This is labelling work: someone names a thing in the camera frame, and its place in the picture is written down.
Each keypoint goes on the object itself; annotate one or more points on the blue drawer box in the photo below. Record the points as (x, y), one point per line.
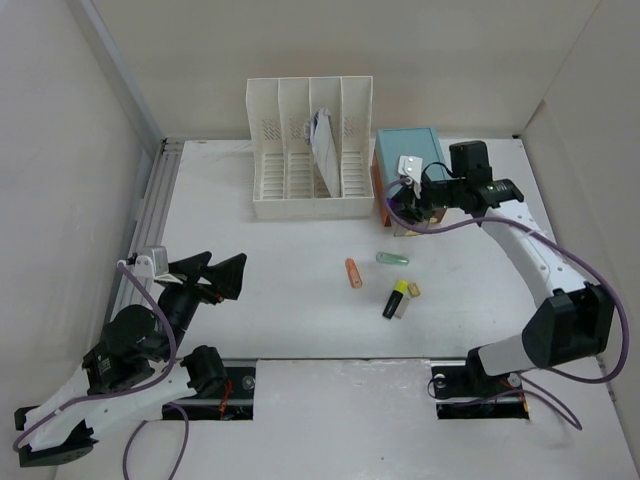
(391, 144)

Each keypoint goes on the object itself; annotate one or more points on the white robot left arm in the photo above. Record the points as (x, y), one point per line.
(134, 369)

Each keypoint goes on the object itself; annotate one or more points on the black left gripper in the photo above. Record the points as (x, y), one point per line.
(225, 276)

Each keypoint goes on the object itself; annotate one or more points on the white spiral notebook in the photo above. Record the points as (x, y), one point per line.
(318, 134)

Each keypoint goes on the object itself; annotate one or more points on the yellow highlighter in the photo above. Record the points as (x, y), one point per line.
(396, 297)

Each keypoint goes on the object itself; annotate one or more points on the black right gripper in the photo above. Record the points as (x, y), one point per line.
(414, 208)

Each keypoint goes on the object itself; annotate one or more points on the green highlighter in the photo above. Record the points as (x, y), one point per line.
(392, 259)

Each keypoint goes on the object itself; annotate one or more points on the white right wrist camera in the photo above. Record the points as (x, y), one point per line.
(410, 172)

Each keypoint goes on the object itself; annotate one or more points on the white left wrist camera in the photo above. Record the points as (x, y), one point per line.
(150, 262)

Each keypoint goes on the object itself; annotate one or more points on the clear drawer gold handle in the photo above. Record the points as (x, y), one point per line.
(406, 229)

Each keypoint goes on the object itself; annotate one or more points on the orange drawer box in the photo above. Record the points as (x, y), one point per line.
(380, 195)

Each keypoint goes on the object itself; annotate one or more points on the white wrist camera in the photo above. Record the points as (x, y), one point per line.
(410, 172)
(150, 262)

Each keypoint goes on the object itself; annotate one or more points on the grey eraser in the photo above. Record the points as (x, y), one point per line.
(402, 307)

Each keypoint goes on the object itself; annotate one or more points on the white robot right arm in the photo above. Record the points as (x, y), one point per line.
(573, 313)

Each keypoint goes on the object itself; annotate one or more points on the white plastic file organizer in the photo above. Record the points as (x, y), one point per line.
(284, 183)

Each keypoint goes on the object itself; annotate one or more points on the aluminium rail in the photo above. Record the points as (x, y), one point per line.
(154, 187)

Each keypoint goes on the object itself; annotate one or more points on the orange highlighter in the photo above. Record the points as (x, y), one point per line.
(353, 274)

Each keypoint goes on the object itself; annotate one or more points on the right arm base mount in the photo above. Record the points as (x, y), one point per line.
(460, 395)

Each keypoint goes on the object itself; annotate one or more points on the small wooden stamp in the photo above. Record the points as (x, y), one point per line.
(414, 290)

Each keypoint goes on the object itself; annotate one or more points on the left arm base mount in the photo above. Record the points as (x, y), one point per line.
(233, 401)

